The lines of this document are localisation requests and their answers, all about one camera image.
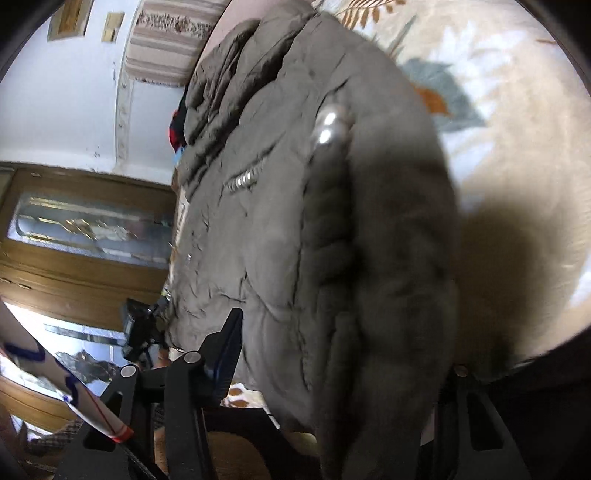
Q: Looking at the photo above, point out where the olive quilted hooded jacket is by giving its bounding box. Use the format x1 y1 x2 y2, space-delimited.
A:
167 1 459 479

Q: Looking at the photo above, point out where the dark clothes pile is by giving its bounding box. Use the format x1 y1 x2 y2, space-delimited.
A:
168 87 187 164

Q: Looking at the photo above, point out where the wooden glass wardrobe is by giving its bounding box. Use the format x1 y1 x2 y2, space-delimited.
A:
0 161 180 434

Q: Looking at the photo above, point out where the white patterned sleeve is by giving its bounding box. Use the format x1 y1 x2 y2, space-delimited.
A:
1 302 133 444

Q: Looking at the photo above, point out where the striped floral back cushion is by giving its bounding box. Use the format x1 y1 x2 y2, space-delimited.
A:
123 0 228 87

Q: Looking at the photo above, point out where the pink bolster cushion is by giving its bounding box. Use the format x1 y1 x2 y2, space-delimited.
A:
191 0 277 76

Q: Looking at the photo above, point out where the leaf pattern plush blanket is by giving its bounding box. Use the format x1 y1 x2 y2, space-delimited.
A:
320 1 590 373

